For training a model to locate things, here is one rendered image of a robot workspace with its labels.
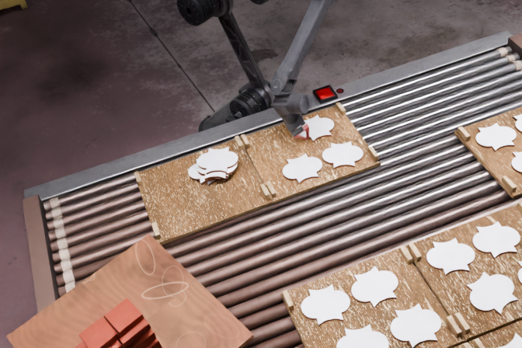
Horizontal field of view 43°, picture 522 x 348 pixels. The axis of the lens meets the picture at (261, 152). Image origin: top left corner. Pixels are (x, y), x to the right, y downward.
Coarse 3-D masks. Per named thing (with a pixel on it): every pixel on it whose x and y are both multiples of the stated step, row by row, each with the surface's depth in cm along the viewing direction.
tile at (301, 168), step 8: (288, 160) 236; (296, 160) 235; (304, 160) 235; (312, 160) 234; (320, 160) 234; (288, 168) 233; (296, 168) 233; (304, 168) 232; (312, 168) 232; (320, 168) 231; (288, 176) 230; (296, 176) 230; (304, 176) 229; (312, 176) 229
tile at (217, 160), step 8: (208, 152) 237; (216, 152) 237; (224, 152) 236; (232, 152) 236; (200, 160) 235; (208, 160) 234; (216, 160) 234; (224, 160) 233; (232, 160) 233; (200, 168) 233; (208, 168) 231; (216, 168) 231; (224, 168) 231
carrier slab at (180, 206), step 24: (168, 168) 241; (240, 168) 237; (144, 192) 234; (168, 192) 233; (192, 192) 231; (216, 192) 230; (240, 192) 229; (168, 216) 225; (192, 216) 223; (216, 216) 222; (168, 240) 218
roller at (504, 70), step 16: (512, 64) 263; (464, 80) 260; (480, 80) 260; (416, 96) 256; (432, 96) 256; (368, 112) 253; (384, 112) 253; (96, 208) 233; (112, 208) 234; (48, 224) 230; (64, 224) 231
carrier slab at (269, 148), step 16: (320, 112) 253; (336, 112) 252; (272, 128) 250; (336, 128) 246; (352, 128) 245; (256, 144) 245; (272, 144) 244; (288, 144) 243; (304, 144) 242; (320, 144) 241; (352, 144) 239; (256, 160) 239; (272, 160) 238; (368, 160) 233; (272, 176) 232; (320, 176) 230; (336, 176) 229; (288, 192) 226; (304, 192) 227
